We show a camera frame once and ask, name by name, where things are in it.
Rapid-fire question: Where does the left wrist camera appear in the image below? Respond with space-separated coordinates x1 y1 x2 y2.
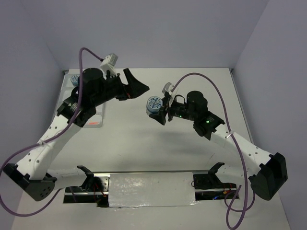
100 53 118 75

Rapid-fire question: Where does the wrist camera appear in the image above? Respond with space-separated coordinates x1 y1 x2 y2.
162 82 178 107
100 53 118 75

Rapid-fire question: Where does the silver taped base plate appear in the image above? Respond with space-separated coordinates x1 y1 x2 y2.
108 172 196 207

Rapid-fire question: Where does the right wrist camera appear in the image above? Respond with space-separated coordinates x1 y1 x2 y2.
162 82 178 107

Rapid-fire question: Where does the blue paint jar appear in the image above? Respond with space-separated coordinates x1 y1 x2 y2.
146 96 163 115
70 75 80 87

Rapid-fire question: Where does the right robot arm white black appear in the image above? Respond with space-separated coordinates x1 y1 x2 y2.
146 91 288 201

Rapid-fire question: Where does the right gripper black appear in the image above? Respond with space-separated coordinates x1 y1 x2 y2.
149 95 197 125

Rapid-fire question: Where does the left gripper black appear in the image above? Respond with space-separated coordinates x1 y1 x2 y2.
92 68 149 107

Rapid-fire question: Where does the white compartment tray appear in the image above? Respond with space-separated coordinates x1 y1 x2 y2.
53 73 105 128

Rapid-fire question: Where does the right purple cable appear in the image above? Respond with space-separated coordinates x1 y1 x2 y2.
171 73 255 230

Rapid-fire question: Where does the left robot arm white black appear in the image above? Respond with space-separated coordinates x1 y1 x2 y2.
3 68 149 201

